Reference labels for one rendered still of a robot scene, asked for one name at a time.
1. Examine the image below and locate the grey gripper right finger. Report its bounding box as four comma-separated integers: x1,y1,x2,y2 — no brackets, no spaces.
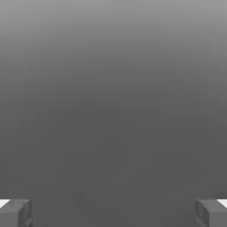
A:
194,198,227,227

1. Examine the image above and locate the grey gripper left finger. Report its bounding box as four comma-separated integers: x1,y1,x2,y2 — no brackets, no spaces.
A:
0,198,34,227

